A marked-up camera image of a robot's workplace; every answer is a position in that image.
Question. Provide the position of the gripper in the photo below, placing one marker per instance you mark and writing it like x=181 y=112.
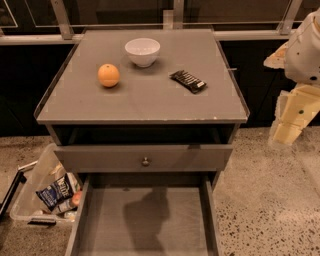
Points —
x=302 y=55

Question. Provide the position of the black rxbar chocolate wrapper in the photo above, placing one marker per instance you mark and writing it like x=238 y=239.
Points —
x=190 y=82

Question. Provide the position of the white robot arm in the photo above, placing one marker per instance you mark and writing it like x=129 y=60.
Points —
x=299 y=57

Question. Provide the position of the grey drawer cabinet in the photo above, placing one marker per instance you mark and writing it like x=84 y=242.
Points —
x=146 y=107

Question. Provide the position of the round metal drawer knob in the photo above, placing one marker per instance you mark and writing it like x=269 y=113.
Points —
x=145 y=162

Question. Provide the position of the open grey middle drawer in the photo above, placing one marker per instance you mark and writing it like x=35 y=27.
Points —
x=145 y=215

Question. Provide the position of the grey top drawer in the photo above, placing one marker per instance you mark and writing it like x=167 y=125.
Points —
x=128 y=158

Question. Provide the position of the white ceramic bowl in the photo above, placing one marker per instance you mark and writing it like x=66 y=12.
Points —
x=142 y=51

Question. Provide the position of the orange fruit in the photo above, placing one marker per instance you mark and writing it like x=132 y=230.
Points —
x=108 y=75

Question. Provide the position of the blue kettle chips bag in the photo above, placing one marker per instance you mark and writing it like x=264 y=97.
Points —
x=58 y=191

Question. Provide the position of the clear plastic bin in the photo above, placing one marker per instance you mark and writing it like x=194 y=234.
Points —
x=28 y=207

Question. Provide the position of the metal window railing frame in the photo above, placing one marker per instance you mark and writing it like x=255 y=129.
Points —
x=25 y=22

